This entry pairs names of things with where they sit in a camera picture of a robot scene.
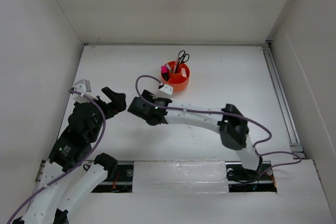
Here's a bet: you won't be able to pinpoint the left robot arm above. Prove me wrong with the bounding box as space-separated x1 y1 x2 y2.
8 84 127 223

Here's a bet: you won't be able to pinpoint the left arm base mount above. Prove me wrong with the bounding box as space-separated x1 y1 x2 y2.
82 153 134 193

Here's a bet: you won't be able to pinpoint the orange round divided container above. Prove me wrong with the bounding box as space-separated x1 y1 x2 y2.
161 63 190 93

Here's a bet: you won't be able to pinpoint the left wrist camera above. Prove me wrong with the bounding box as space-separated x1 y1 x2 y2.
72 79 91 103

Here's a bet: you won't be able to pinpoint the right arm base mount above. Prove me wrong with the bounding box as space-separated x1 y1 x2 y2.
226 162 277 193

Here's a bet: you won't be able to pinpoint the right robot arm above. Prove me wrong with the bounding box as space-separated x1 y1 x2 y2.
128 90 263 181

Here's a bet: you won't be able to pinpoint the black gel pen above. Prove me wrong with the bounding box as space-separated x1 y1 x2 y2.
175 57 181 74

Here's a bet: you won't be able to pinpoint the black handled scissors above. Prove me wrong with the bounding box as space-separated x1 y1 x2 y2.
177 50 190 64

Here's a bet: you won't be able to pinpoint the red clear pen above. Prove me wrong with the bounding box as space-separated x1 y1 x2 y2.
173 57 179 73

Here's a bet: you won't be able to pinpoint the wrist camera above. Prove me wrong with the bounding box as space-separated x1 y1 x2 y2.
155 83 174 98
72 79 91 103

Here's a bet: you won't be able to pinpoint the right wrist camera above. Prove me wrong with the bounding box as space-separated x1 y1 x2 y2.
155 83 174 98

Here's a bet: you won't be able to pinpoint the aluminium rail right side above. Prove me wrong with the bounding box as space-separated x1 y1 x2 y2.
261 40 306 159

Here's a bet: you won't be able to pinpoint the pink capped black highlighter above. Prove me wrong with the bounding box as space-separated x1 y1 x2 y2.
161 65 169 81

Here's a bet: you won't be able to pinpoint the pink white eraser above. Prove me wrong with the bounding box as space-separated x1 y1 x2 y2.
181 68 187 79

